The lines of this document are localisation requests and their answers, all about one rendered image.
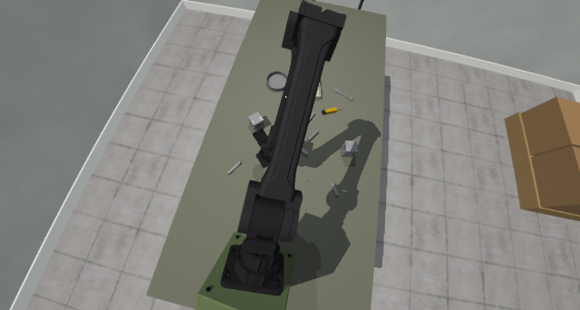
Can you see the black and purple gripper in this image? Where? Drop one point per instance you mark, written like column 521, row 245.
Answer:
column 264, row 162

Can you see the yellow-handled screwdriver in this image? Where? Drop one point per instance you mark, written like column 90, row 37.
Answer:
column 329, row 110

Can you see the beige open tray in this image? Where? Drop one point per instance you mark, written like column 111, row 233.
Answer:
column 318, row 94

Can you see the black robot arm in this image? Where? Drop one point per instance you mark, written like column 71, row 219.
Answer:
column 254, row 266

